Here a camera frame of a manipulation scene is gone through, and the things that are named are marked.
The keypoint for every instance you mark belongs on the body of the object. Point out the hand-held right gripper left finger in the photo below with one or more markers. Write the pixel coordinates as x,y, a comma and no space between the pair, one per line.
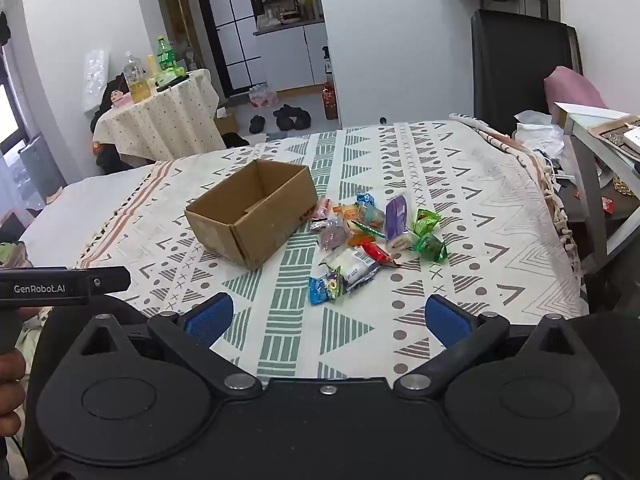
210,317

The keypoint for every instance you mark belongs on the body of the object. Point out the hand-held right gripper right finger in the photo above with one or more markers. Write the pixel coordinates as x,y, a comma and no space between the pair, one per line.
447,317

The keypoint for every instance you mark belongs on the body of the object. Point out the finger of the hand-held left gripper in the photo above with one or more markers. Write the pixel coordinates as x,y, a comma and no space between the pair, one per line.
111,279

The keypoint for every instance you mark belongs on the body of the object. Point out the green snack packet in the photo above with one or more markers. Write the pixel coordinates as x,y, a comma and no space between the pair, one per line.
431,248
426,220

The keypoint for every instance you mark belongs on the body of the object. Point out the red snack packet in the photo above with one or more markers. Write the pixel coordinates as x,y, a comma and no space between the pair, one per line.
378,255

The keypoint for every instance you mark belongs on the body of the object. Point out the white snack packet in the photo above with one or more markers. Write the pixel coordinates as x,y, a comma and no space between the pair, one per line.
352,266

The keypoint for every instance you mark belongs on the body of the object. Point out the purple cake roll packet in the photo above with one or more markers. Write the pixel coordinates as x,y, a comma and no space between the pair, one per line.
398,220

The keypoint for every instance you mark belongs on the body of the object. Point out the orange stick snack packet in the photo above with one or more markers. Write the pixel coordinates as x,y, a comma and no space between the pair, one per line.
364,232

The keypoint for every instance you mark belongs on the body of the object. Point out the blue patterned snack packet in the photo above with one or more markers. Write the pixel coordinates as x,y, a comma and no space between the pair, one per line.
371,212

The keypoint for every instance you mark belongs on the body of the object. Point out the purple round snack packet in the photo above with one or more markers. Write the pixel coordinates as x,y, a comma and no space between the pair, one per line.
331,234

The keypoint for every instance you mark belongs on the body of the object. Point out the pink snack packet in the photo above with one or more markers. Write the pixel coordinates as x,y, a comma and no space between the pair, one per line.
322,208

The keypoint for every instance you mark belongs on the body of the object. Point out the person's left hand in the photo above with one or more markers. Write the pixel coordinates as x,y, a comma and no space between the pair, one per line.
11,367

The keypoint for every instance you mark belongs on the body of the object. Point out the white bed sheet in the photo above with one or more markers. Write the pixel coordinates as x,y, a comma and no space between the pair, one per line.
75,210

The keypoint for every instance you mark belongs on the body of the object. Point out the table with dotted cloth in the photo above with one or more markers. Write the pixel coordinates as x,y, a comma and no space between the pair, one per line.
160,120

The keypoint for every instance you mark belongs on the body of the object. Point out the dark clothing pile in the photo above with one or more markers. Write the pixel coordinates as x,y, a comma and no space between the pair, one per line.
102,110

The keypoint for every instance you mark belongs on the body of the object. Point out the black cloth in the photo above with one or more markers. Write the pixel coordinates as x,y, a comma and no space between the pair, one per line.
235,139

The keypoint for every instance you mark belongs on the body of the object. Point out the red box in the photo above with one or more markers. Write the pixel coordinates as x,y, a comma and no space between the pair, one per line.
607,205

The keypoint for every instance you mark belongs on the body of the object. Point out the small cardboard box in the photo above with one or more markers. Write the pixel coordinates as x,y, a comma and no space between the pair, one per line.
227,121

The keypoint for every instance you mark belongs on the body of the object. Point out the black shoe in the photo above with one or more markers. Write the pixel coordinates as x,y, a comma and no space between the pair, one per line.
257,123
285,112
299,121

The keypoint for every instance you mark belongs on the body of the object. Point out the white plastic pack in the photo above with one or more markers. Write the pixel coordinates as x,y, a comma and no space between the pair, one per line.
95,80

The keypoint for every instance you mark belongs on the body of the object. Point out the clear bottle yellow liquid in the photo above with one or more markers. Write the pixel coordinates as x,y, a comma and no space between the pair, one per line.
134,79

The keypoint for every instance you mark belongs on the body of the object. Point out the white plastic bag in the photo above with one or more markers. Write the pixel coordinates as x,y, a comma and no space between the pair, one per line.
537,132

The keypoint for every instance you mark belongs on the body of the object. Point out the black flat object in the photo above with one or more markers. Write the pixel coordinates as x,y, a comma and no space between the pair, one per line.
175,82

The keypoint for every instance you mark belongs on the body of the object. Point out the white side table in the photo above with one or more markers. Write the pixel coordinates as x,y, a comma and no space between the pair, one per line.
595,160

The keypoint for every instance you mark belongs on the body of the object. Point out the woven basket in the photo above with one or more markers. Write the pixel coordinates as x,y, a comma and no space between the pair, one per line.
624,185

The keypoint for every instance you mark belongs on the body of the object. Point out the green plastic bottle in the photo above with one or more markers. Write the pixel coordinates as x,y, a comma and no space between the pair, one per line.
165,55

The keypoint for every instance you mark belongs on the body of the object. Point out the red drink bottle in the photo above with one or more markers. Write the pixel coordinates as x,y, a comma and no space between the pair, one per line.
330,101

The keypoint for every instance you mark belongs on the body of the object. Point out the patterned tray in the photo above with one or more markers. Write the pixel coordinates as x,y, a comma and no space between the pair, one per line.
615,131

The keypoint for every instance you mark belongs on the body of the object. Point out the pink pillow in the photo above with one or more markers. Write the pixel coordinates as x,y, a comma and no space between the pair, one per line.
570,92

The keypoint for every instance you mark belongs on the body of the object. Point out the black chair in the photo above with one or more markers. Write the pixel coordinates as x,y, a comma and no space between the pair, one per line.
522,70

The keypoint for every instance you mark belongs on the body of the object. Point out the white cabinet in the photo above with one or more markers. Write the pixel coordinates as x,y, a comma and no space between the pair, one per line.
290,57

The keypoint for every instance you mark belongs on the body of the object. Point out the black framed glass door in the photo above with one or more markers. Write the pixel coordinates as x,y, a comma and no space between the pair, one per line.
225,25

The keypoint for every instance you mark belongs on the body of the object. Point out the spray bottle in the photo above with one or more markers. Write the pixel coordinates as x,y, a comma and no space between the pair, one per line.
327,62

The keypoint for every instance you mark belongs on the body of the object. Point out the kitchen shelf with utensils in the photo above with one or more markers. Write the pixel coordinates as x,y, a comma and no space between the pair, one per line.
282,0

